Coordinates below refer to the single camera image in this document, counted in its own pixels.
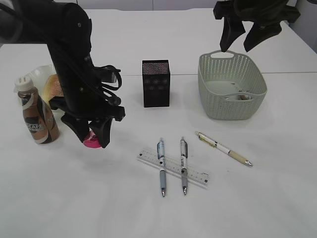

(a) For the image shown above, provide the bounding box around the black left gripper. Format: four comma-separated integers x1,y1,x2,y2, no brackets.
50,57,125,148

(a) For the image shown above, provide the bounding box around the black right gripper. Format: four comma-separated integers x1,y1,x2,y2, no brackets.
213,0,301,52

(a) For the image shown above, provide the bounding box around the pink pencil sharpener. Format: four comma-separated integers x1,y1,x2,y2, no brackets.
83,130,101,148

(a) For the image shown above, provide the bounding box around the brown coffee bottle white cap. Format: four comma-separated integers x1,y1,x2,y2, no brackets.
14,76,59,144

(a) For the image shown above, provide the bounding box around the golden bread roll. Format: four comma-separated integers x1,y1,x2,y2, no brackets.
42,74,63,105

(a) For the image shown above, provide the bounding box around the paper ball pink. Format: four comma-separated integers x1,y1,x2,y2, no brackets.
238,94,252,101

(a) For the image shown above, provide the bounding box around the grey white click pen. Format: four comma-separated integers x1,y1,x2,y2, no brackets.
180,137,188,195

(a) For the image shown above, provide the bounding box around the white beige click pen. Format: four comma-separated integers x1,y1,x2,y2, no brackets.
195,131,253,167

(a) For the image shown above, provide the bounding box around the clear plastic ruler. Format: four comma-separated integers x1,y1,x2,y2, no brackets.
137,147,210,187

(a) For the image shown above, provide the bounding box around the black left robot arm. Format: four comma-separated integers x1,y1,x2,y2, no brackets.
0,0,125,148

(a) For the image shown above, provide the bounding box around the pale green plastic basket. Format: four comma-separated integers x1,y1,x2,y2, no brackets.
198,51,267,120

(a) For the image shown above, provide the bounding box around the pale green wavy glass plate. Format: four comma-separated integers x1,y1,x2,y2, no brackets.
14,64,57,114

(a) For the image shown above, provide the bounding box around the blue grey click pen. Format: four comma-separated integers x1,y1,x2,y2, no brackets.
157,138,166,197

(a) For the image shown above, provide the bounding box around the black mesh pen holder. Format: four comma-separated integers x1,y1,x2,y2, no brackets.
142,59,170,108

